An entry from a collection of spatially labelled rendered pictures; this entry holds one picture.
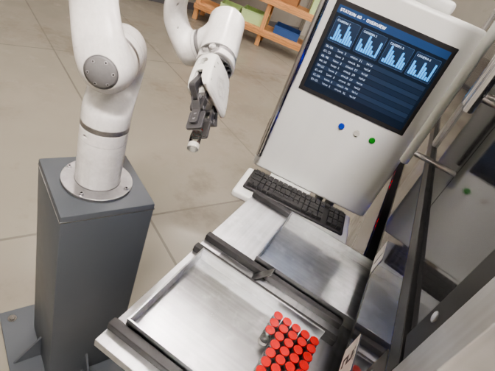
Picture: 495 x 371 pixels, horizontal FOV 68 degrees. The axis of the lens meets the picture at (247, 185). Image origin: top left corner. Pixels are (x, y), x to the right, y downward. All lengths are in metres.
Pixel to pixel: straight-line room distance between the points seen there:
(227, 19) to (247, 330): 0.68
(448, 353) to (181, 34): 0.76
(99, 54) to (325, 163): 0.92
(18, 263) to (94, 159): 1.11
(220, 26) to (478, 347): 0.72
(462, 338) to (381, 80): 1.03
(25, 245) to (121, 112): 1.28
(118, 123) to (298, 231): 0.61
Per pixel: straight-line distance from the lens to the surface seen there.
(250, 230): 1.08
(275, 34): 6.78
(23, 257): 2.07
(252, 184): 1.37
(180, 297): 0.86
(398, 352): 0.54
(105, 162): 1.02
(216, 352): 0.81
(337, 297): 1.04
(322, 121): 1.40
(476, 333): 0.40
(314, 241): 1.16
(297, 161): 1.47
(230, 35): 0.85
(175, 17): 0.89
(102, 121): 0.95
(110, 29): 0.85
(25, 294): 1.93
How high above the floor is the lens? 1.56
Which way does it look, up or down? 33 degrees down
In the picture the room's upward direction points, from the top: 23 degrees clockwise
